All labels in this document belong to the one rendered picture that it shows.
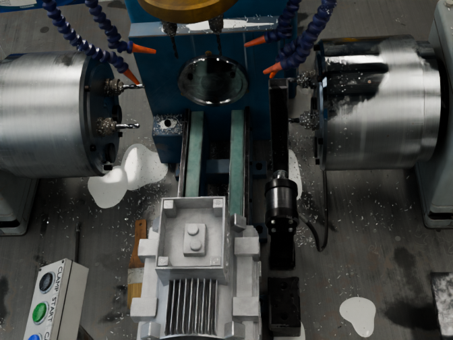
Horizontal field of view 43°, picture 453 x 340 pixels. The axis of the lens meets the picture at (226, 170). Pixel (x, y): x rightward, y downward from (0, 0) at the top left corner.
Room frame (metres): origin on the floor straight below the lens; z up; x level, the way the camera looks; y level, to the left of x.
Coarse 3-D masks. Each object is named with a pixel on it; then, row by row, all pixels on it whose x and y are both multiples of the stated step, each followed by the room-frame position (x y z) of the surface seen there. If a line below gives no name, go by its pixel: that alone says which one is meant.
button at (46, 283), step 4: (44, 276) 0.42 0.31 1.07; (48, 276) 0.42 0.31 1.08; (52, 276) 0.41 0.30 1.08; (40, 280) 0.42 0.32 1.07; (44, 280) 0.41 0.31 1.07; (48, 280) 0.41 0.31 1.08; (52, 280) 0.41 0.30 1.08; (40, 284) 0.41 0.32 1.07; (44, 284) 0.40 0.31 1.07; (48, 284) 0.40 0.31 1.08; (40, 288) 0.40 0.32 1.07; (44, 288) 0.40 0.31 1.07; (48, 288) 0.40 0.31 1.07
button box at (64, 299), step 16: (48, 272) 0.43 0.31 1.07; (64, 272) 0.42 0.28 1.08; (80, 272) 0.42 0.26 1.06; (64, 288) 0.39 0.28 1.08; (80, 288) 0.40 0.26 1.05; (32, 304) 0.38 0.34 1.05; (48, 304) 0.37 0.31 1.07; (64, 304) 0.36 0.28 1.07; (80, 304) 0.37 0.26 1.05; (32, 320) 0.35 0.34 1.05; (48, 320) 0.34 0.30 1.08; (64, 320) 0.34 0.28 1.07; (48, 336) 0.32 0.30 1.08; (64, 336) 0.32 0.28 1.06
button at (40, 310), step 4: (40, 304) 0.37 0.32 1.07; (44, 304) 0.37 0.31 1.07; (36, 308) 0.37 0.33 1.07; (40, 308) 0.36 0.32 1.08; (44, 308) 0.36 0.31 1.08; (32, 312) 0.36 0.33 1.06; (36, 312) 0.36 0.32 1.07; (40, 312) 0.36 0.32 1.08; (44, 312) 0.36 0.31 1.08; (32, 316) 0.36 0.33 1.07; (36, 316) 0.35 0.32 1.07; (40, 316) 0.35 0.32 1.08; (36, 320) 0.35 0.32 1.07
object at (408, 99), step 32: (320, 64) 0.71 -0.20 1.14; (352, 64) 0.67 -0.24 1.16; (384, 64) 0.66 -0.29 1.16; (416, 64) 0.65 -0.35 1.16; (320, 96) 0.65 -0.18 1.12; (352, 96) 0.62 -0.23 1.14; (384, 96) 0.61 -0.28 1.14; (416, 96) 0.60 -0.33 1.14; (320, 128) 0.61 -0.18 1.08; (352, 128) 0.58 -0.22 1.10; (384, 128) 0.57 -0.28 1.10; (416, 128) 0.56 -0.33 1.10; (320, 160) 0.61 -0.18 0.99; (352, 160) 0.57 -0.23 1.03; (384, 160) 0.56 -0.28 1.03; (416, 160) 0.55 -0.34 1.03
